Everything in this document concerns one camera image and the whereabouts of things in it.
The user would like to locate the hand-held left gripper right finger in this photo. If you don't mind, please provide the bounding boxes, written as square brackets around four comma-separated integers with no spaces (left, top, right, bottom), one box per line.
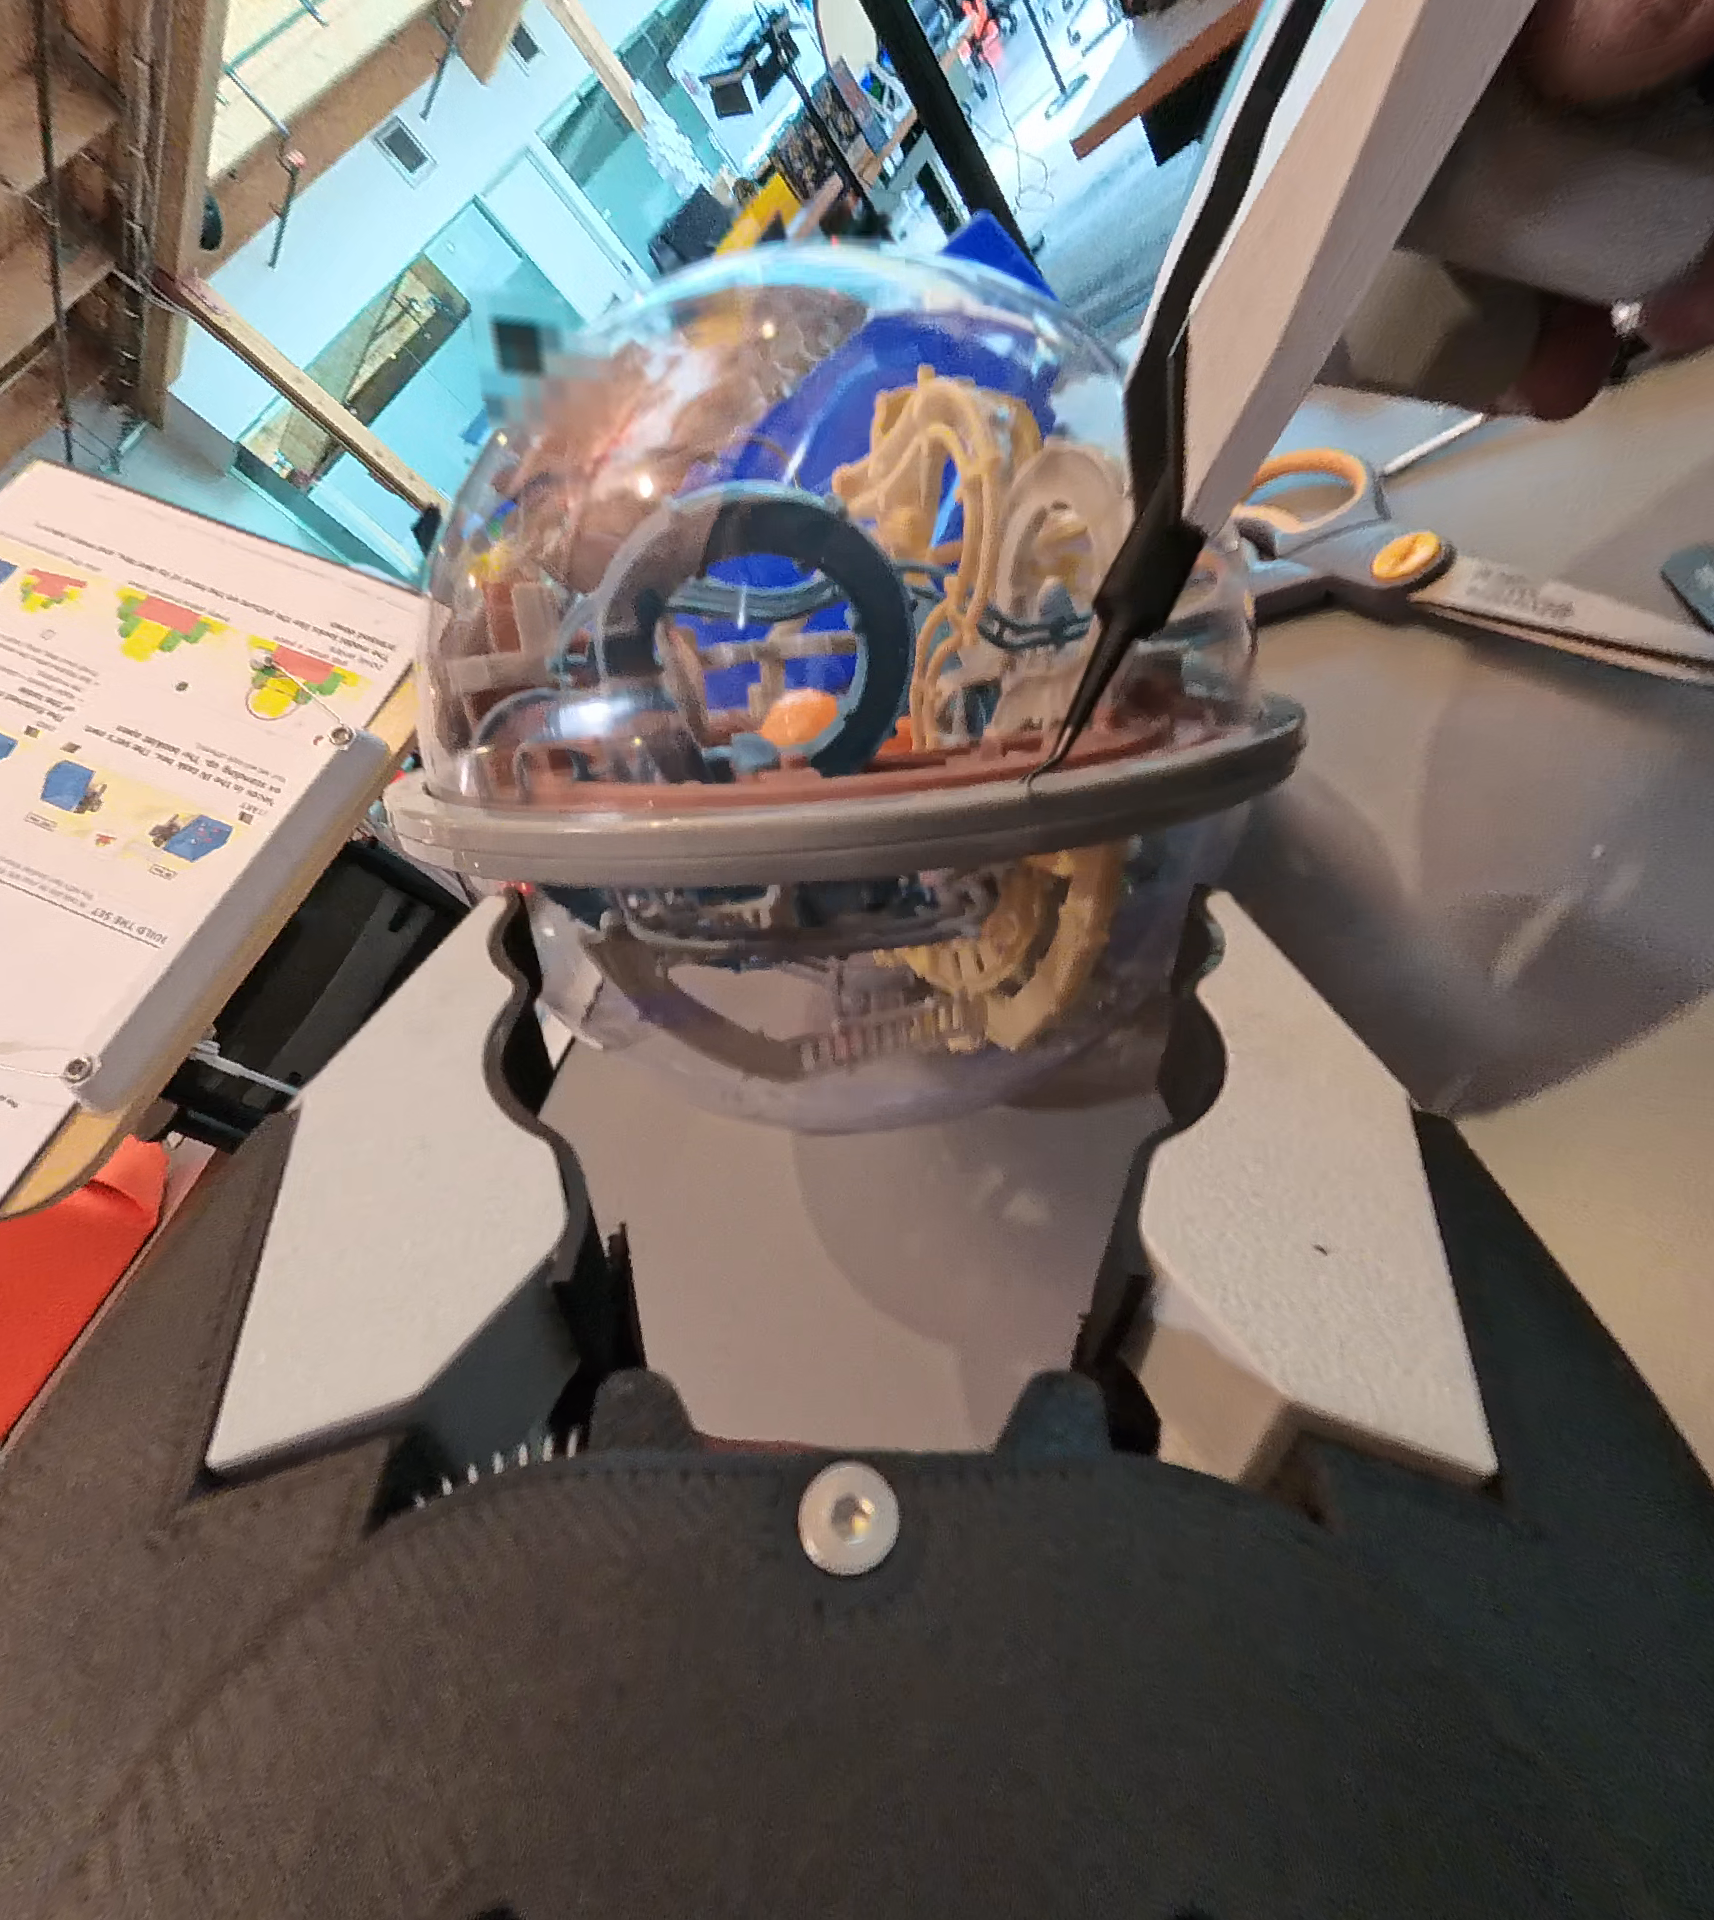
[1083,893,1499,1487]

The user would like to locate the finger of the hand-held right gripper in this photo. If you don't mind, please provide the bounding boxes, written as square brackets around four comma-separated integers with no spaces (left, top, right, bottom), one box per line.
[1127,0,1537,548]

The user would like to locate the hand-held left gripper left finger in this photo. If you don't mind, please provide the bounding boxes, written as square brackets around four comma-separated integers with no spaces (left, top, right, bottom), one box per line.
[208,893,620,1471]

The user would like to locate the orange grey scissors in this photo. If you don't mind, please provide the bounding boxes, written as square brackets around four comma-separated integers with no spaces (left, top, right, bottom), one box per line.
[1218,451,1714,691]

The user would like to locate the black needle-tip tweezers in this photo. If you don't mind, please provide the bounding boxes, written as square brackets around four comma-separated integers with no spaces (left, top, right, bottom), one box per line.
[1032,496,1218,787]

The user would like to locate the clear maze ball toy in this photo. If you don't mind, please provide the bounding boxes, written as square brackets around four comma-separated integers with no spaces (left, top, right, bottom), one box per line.
[386,247,1307,1137]

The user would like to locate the blue storage bin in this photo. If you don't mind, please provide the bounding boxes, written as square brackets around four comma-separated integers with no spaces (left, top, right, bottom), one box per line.
[933,211,1069,302]

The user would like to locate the red plastic piece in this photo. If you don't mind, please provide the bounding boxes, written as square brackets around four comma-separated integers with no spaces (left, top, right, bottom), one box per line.
[0,1142,168,1458]

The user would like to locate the black stand pole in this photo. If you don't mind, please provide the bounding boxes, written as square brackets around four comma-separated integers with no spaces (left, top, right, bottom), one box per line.
[856,0,1023,242]

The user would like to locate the printed instruction sheet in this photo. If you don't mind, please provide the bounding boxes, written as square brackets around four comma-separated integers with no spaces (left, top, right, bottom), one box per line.
[0,541,424,1324]

